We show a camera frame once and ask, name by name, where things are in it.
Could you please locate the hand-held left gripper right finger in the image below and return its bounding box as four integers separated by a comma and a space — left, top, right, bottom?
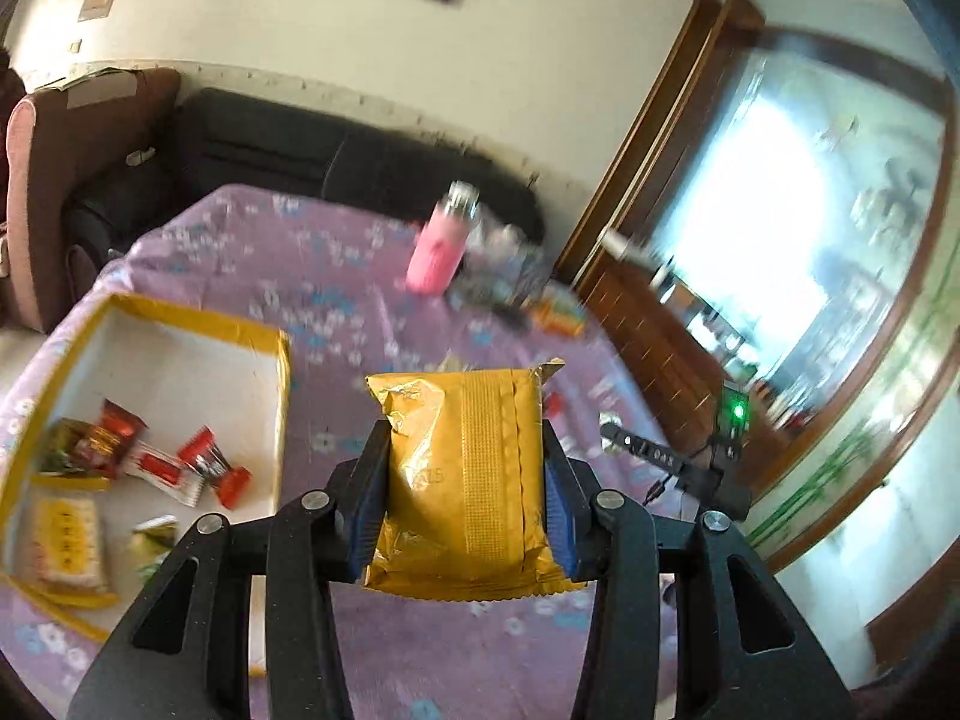
538, 418, 856, 720

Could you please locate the gold foil snack packet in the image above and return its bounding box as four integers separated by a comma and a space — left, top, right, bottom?
364, 358, 590, 602

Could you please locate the yellow cracker packet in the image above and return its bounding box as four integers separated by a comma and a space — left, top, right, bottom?
26, 495, 119, 608

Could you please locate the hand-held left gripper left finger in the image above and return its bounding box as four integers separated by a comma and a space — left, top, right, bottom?
67, 416, 395, 720

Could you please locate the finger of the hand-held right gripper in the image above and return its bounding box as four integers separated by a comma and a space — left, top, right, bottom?
600, 422, 721, 492

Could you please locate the orange snack packet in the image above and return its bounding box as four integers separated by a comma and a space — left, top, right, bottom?
536, 289, 590, 337

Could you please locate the wooden door frame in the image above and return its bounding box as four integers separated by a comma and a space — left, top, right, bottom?
555, 0, 766, 293

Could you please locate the purple floral tablecloth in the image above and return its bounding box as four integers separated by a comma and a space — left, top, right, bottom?
0, 184, 721, 720

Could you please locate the red and black snack packet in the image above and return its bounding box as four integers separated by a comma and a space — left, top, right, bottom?
178, 426, 252, 509

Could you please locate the black sofa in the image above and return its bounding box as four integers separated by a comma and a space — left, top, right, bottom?
67, 86, 545, 263

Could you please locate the green and yellow snack packet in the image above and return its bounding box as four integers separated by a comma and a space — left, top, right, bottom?
37, 420, 115, 492

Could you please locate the white and red snack packet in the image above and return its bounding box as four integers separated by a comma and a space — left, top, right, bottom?
124, 444, 203, 507

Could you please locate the window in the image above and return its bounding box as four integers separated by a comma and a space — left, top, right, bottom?
675, 37, 946, 421

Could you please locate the pink bottle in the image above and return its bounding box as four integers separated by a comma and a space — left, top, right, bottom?
405, 180, 481, 295

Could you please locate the white box with yellow rim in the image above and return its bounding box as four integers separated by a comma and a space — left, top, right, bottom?
0, 292, 293, 672

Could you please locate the wooden cabinet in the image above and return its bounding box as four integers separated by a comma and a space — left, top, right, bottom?
577, 262, 758, 451

